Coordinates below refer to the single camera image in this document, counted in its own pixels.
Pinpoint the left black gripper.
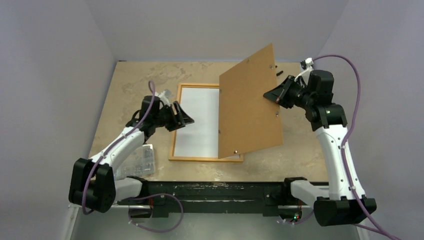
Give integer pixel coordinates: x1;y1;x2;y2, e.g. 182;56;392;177
153;102;194;132

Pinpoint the photo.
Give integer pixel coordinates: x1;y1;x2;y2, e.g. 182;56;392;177
173;87;243;159

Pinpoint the brown backing board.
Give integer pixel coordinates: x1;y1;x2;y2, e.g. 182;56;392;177
218;44;284;159

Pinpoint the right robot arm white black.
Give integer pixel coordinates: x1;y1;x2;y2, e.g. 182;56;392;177
263;58;377;227

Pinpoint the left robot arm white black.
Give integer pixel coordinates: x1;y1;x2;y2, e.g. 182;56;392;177
68;90;195;215

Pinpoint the clear plastic screw box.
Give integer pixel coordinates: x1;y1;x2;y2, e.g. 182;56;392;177
114;144;156;180

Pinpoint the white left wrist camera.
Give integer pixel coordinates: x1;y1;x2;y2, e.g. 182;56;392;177
157;89;173;105

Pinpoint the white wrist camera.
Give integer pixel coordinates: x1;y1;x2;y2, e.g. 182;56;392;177
157;89;173;105
299;57;315;75

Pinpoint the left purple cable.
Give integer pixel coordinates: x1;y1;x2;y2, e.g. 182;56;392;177
81;80;185;234

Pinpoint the purple cable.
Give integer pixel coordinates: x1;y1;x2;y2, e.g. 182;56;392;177
81;80;185;234
278;54;402;240

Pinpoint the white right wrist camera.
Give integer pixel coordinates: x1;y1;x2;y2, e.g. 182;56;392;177
299;57;315;75

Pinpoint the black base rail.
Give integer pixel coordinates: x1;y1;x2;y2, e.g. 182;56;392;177
117;181;307;218

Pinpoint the aluminium extrusion rail front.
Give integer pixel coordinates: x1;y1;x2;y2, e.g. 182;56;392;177
59;203;130;240

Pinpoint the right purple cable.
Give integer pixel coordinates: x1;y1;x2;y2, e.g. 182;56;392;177
278;54;402;240

